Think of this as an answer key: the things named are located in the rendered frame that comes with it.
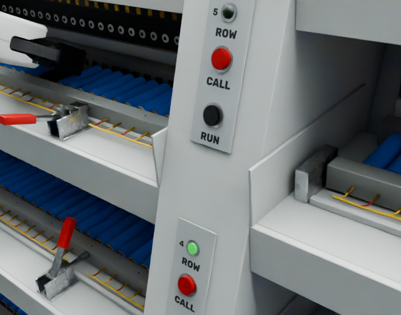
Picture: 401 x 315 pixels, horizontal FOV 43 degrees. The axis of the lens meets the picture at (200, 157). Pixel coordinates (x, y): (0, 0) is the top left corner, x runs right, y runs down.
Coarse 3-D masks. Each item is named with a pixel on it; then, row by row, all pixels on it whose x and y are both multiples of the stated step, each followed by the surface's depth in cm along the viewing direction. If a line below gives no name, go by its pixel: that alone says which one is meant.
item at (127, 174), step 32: (64, 32) 77; (0, 96) 66; (0, 128) 60; (32, 128) 57; (32, 160) 58; (64, 160) 53; (96, 160) 50; (128, 160) 49; (160, 160) 44; (96, 192) 52; (128, 192) 48
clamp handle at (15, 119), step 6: (60, 108) 53; (0, 114) 49; (6, 114) 49; (12, 114) 50; (18, 114) 50; (24, 114) 51; (30, 114) 51; (60, 114) 54; (66, 114) 54; (0, 120) 49; (6, 120) 49; (12, 120) 49; (18, 120) 50; (24, 120) 50; (30, 120) 51; (36, 120) 51; (42, 120) 52; (48, 120) 52; (54, 120) 53
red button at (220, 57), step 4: (220, 48) 38; (216, 52) 38; (220, 52) 38; (224, 52) 38; (212, 56) 39; (216, 56) 38; (220, 56) 38; (224, 56) 38; (228, 56) 38; (212, 60) 39; (216, 60) 38; (220, 60) 38; (224, 60) 38; (228, 60) 38; (216, 64) 38; (220, 64) 38; (224, 64) 38; (228, 64) 38; (216, 68) 39; (220, 68) 38; (224, 68) 38
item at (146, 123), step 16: (0, 80) 67; (16, 80) 64; (32, 80) 63; (48, 96) 61; (64, 96) 59; (80, 96) 58; (96, 96) 57; (96, 112) 56; (112, 112) 54; (128, 112) 53; (144, 112) 53; (96, 128) 54; (112, 128) 53; (128, 128) 53; (144, 128) 52; (160, 128) 50; (144, 144) 50
